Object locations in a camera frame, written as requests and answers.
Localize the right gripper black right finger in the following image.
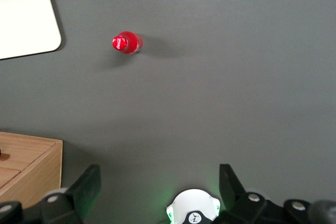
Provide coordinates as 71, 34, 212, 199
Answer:
219, 164, 274, 224

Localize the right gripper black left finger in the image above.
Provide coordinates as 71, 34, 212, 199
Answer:
40, 164, 102, 224

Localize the wooden drawer cabinet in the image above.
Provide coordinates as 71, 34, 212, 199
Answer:
0, 131, 64, 209

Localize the wooden lower drawer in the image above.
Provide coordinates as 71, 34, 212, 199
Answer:
0, 133, 57, 173

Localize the wooden drawer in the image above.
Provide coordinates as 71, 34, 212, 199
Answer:
0, 168, 22, 190
0, 133, 57, 173

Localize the wooden upper drawer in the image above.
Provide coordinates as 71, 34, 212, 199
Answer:
0, 168, 22, 190

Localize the red cola bottle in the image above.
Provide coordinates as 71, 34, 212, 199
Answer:
111, 31, 144, 56

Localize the beige rectangular tray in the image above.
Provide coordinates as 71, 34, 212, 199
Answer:
0, 0, 62, 61

